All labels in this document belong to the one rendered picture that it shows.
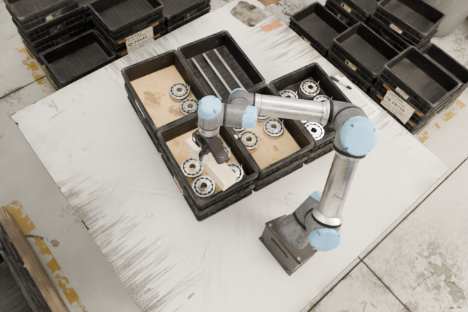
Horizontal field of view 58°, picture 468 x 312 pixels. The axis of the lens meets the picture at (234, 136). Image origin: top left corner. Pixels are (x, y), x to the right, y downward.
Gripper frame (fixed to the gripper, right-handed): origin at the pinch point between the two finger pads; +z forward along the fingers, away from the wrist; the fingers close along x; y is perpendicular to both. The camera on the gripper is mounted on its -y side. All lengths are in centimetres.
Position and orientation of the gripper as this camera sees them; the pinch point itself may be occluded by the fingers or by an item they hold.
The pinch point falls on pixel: (210, 159)
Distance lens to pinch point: 164.2
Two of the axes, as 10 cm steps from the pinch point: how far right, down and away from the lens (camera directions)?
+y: -6.4, -6.8, 3.5
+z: -0.8, 5.1, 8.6
